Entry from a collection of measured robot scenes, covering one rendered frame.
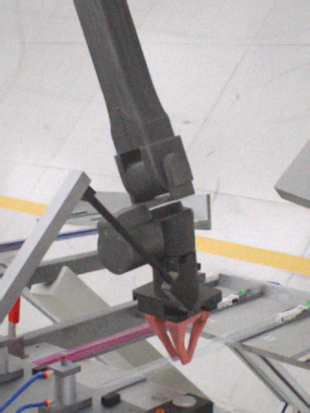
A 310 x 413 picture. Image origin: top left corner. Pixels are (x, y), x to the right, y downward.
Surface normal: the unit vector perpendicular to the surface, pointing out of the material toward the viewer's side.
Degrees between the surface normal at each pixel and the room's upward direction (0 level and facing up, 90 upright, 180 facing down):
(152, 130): 75
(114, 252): 50
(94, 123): 0
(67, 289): 90
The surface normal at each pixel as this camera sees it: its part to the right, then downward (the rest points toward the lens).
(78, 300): 0.77, 0.04
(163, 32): -0.51, -0.57
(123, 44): 0.60, -0.12
